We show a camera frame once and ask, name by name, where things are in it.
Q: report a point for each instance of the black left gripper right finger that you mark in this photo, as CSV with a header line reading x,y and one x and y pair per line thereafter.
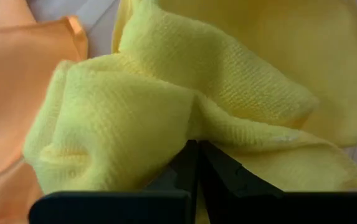
x,y
274,208

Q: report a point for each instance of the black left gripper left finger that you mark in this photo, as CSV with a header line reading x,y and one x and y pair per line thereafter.
x,y
119,208

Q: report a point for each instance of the yellow microfiber towel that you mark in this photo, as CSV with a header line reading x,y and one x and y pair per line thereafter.
x,y
119,118
321,62

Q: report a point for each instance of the orange microfiber towel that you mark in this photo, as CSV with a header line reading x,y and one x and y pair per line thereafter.
x,y
10,93

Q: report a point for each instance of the clear plastic bin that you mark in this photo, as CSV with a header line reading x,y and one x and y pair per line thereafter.
x,y
100,34

